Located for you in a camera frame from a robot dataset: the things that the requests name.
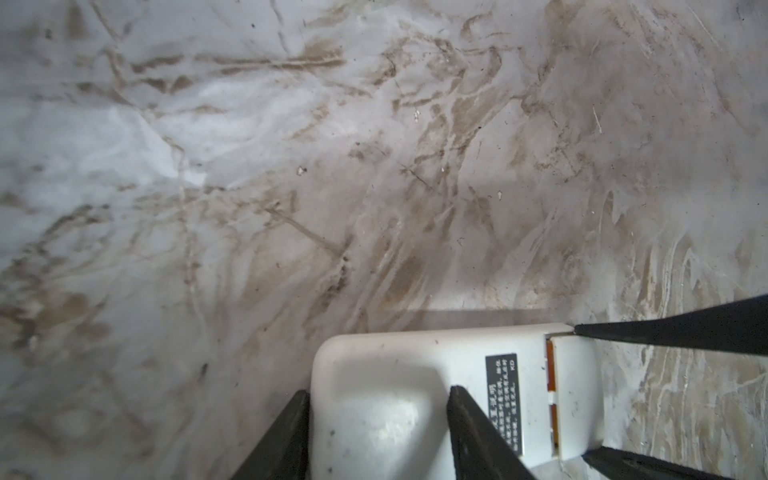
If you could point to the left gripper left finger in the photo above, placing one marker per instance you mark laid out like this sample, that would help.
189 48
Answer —
283 451

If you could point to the orange battery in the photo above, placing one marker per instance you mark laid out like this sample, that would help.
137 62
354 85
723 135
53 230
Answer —
551 373
554 428

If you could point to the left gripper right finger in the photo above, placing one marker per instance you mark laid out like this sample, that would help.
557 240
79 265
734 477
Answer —
479 451

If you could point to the white red remote control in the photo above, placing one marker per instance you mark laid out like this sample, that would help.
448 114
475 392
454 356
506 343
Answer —
378 401

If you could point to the white battery cover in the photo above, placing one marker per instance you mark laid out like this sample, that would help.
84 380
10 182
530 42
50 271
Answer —
579 396

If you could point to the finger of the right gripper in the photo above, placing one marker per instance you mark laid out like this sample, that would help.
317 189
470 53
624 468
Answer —
738 327
623 465

